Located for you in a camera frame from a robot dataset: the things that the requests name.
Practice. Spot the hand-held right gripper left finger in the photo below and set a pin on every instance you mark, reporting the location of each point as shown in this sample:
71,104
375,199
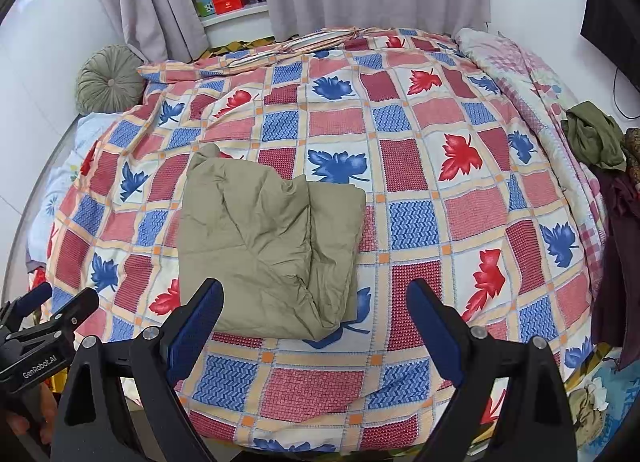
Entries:
197,332

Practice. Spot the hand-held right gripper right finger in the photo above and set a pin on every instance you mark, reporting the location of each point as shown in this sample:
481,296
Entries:
435,337

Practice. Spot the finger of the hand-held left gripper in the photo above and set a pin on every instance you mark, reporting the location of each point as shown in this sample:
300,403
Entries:
70,309
30,299

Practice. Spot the khaki padded jacket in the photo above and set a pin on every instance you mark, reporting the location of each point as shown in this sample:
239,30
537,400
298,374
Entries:
260,242

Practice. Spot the person's left hand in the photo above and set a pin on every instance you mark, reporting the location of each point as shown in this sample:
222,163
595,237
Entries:
49,412

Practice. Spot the leaf-print patchwork quilt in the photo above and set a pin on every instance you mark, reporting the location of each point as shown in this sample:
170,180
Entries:
415,222

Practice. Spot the blue floral bedding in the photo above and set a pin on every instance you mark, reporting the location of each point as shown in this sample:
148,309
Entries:
600,392

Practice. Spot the light blue floral pillow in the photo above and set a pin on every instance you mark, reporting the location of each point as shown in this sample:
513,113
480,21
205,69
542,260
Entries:
85,131

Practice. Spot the dark maroon cloth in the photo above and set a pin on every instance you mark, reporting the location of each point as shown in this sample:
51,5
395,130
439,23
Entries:
620,242

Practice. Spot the round green pleated cushion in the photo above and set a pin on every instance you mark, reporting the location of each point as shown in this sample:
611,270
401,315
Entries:
110,81

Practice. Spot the olive green cloth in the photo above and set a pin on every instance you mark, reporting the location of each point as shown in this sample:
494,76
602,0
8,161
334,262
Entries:
595,136

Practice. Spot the brown patterned cloth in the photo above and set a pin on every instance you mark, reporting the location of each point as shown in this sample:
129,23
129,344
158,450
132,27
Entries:
632,146

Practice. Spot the pink floral blanket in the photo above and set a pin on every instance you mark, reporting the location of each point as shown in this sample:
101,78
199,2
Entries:
520,71

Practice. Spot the white window sill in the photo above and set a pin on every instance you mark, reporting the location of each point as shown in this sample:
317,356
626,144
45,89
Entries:
235,24

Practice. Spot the striped pillow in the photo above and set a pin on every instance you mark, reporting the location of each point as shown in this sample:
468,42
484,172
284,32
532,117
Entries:
325,39

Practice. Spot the black television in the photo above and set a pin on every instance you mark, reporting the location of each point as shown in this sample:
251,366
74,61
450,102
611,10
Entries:
615,26

